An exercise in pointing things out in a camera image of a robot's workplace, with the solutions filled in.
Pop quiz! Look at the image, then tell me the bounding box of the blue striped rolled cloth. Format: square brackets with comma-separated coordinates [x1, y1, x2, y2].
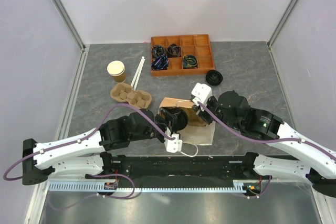
[151, 55, 169, 71]

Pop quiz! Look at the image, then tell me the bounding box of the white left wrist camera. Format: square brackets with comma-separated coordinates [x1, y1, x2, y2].
[164, 133, 183, 153]

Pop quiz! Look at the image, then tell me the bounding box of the white wrapped straw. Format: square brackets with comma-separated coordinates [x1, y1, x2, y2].
[133, 67, 142, 90]
[131, 56, 145, 90]

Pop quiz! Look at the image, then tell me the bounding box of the pulp cardboard cup carrier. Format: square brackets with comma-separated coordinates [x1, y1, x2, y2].
[185, 108, 207, 127]

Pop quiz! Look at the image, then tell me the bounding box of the left white wrapped straw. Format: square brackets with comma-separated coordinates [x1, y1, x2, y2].
[131, 56, 145, 90]

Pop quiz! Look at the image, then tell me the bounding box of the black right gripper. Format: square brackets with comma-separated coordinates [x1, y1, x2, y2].
[191, 95, 242, 131]

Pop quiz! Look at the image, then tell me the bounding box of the stack of black lids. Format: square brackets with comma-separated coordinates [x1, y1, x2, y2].
[205, 70, 223, 86]

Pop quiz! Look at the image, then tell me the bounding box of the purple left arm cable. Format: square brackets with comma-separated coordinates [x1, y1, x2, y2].
[3, 103, 179, 210]

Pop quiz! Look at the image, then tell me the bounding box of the brown paper bag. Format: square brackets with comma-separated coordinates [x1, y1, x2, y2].
[159, 98, 215, 157]

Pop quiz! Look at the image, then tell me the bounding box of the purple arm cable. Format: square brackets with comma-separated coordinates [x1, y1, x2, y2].
[3, 103, 179, 210]
[196, 100, 336, 200]

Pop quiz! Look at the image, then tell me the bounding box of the aluminium frame post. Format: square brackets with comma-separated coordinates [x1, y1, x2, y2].
[52, 0, 86, 50]
[267, 0, 299, 50]

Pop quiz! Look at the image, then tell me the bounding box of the black rolled cloth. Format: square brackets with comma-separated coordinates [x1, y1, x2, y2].
[167, 43, 181, 58]

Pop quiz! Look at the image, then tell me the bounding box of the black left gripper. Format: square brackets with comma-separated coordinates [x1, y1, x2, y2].
[131, 108, 181, 143]

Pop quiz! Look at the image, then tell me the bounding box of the aluminium frame post left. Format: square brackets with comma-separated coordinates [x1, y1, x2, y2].
[52, 0, 86, 50]

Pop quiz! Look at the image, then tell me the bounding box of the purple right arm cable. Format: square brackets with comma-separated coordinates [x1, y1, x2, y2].
[196, 100, 336, 200]

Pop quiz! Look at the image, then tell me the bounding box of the black plastic cup lid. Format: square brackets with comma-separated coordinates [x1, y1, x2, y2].
[171, 108, 188, 132]

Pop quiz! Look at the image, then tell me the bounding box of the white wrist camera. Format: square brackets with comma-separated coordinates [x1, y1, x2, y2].
[191, 83, 212, 106]
[164, 133, 183, 153]

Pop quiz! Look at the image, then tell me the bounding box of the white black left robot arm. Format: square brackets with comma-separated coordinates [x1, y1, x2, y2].
[22, 109, 183, 185]

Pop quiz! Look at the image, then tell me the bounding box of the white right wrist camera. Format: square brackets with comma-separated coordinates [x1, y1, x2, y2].
[191, 83, 212, 106]

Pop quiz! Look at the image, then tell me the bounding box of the dark patterned rolled cloth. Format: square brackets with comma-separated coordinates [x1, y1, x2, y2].
[152, 45, 166, 58]

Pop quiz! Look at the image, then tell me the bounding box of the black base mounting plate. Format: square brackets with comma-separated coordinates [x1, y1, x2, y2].
[85, 153, 270, 182]

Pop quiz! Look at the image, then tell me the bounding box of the blue yellow rolled cloth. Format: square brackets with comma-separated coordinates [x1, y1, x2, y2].
[182, 55, 198, 69]

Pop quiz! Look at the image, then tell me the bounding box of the aluminium frame post right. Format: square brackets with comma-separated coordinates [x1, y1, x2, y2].
[267, 0, 299, 50]

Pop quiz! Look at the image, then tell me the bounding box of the orange wooden compartment tray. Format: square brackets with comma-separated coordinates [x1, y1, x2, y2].
[150, 34, 215, 77]

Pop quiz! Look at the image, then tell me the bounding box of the right white wrapped straw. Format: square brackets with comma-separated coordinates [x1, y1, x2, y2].
[133, 67, 142, 90]

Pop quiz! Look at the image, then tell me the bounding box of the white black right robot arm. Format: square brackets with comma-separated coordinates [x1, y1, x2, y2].
[191, 85, 335, 198]

